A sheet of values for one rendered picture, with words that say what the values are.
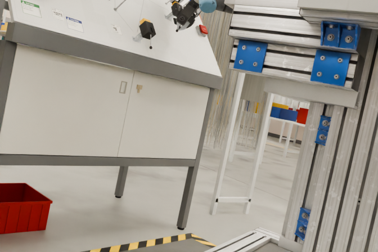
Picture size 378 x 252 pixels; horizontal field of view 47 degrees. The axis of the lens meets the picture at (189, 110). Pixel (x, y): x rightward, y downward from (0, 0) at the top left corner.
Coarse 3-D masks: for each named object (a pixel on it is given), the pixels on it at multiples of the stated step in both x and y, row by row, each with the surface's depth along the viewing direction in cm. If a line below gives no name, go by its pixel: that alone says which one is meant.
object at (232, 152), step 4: (244, 104) 537; (252, 112) 536; (260, 116) 560; (240, 120) 538; (268, 120) 571; (280, 120) 489; (284, 120) 485; (288, 120) 510; (236, 124) 539; (268, 124) 572; (296, 124) 471; (300, 124) 467; (304, 124) 479; (268, 128) 573; (236, 132) 537; (236, 136) 538; (236, 140) 539; (264, 140) 572; (232, 144) 539; (264, 144) 573; (232, 148) 538; (232, 152) 538; (236, 152) 543; (240, 152) 547; (244, 152) 552; (248, 152) 556; (252, 152) 565; (232, 156) 540; (260, 156) 572; (228, 160) 541; (232, 160) 541; (260, 160) 574
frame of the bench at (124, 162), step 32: (0, 64) 148; (0, 96) 149; (0, 128) 151; (0, 160) 154; (32, 160) 163; (64, 160) 173; (96, 160) 185; (128, 160) 199; (160, 160) 214; (192, 160) 233; (192, 192) 238
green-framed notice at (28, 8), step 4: (20, 0) 152; (24, 4) 152; (28, 4) 153; (32, 4) 155; (36, 4) 156; (24, 8) 151; (28, 8) 152; (32, 8) 154; (36, 8) 155; (24, 12) 150; (28, 12) 152; (32, 12) 153; (36, 12) 154; (40, 12) 156; (36, 16) 153; (40, 16) 155
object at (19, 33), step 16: (16, 32) 145; (32, 32) 149; (48, 32) 154; (48, 48) 155; (64, 48) 160; (80, 48) 165; (96, 48) 170; (112, 48) 176; (112, 64) 177; (128, 64) 183; (144, 64) 190; (160, 64) 197; (192, 80) 215; (208, 80) 224
